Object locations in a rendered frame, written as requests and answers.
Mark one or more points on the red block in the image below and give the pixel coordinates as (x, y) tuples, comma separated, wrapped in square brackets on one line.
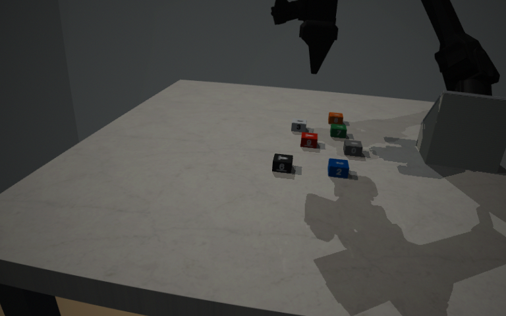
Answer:
[(309, 140)]

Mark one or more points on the blue block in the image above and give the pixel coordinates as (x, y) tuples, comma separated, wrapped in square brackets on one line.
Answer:
[(338, 168)]

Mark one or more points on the orange block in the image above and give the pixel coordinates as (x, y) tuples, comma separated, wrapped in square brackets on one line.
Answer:
[(335, 118)]

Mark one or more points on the green block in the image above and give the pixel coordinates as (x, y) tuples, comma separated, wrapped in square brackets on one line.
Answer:
[(338, 130)]

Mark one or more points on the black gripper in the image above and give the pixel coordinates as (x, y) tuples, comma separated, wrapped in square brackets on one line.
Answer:
[(319, 30)]

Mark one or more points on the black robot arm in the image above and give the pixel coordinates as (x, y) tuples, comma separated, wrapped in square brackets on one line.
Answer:
[(465, 65)]

